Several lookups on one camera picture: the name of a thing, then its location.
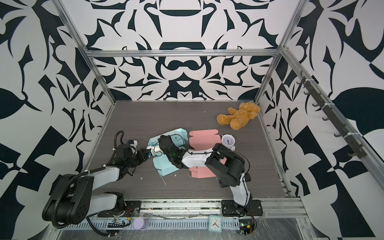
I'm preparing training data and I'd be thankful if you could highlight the light blue paper box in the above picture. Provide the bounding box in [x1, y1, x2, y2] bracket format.
[147, 128, 188, 176]

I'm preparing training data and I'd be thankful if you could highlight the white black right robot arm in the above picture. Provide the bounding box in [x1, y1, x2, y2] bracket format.
[158, 135, 252, 215]

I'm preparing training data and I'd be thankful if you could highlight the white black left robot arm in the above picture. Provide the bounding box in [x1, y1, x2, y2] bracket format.
[42, 131, 152, 229]

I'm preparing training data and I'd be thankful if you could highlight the pink flat paper box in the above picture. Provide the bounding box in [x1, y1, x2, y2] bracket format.
[189, 129, 222, 179]

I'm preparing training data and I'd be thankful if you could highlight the white alarm clock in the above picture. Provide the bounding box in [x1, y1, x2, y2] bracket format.
[221, 134, 236, 151]

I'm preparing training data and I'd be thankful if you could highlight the purple round disc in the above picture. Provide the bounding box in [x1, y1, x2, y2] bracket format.
[134, 218, 148, 230]

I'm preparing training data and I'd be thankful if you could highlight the small electronics board left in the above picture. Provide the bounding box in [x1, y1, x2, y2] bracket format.
[107, 218, 131, 228]

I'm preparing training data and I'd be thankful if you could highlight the brown teddy bear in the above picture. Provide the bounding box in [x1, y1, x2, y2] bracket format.
[217, 102, 261, 130]

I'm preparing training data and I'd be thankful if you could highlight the black remote control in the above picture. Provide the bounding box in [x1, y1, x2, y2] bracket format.
[219, 173, 252, 188]

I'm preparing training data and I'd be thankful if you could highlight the teal square clock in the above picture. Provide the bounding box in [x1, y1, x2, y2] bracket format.
[208, 215, 222, 233]

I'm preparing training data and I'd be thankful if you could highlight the green circuit board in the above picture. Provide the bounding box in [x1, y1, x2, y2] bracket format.
[239, 219, 257, 236]

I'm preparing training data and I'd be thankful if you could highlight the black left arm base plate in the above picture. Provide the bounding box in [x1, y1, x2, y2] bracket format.
[97, 201, 142, 218]

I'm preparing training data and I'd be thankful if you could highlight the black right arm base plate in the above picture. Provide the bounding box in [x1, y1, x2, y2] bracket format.
[221, 200, 264, 217]

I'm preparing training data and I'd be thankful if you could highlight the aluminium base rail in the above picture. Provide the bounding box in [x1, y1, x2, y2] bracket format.
[138, 198, 309, 219]

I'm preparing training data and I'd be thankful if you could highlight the black wall hook rack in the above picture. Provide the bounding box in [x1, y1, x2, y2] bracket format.
[298, 77, 371, 159]

